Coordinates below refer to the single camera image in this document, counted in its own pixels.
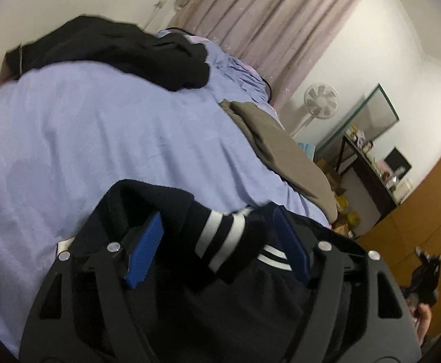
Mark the black bed headboard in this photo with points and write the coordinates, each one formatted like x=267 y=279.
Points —
x=268 y=87

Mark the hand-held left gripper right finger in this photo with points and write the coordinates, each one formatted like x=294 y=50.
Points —
x=292 y=242

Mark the navy varsity jacket cream sleeves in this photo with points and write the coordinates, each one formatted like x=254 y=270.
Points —
x=212 y=310

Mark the bed with lavender sheet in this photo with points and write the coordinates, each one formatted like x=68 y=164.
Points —
x=72 y=132

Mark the white standing fan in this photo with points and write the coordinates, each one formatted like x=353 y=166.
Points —
x=320 y=100

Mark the cardboard box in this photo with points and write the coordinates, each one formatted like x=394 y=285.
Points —
x=332 y=176

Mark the wooden wardrobe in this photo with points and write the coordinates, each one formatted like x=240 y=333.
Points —
x=413 y=227

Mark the yellow plastic bag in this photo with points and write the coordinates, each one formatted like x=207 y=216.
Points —
x=347 y=213

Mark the blue plastic pack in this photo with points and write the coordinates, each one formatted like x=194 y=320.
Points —
x=307 y=149

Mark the green-framed mirror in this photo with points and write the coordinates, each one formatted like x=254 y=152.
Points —
x=371 y=113

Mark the grey-brown garment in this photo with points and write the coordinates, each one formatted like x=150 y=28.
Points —
x=281 y=151

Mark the group of small bottles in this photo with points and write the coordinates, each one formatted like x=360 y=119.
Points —
x=358 y=138

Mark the black monitor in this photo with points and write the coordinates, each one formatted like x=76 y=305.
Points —
x=396 y=158

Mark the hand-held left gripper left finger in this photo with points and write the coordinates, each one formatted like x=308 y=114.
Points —
x=144 y=249

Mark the black garment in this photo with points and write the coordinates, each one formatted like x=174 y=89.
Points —
x=110 y=49

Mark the black desk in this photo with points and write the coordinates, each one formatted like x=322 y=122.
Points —
x=371 y=181

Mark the white wall socket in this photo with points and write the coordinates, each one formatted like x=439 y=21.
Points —
x=160 y=3

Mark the pink curtain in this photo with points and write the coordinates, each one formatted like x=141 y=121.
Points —
x=273 y=19

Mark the person's right hand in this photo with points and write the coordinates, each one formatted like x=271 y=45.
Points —
x=421 y=319

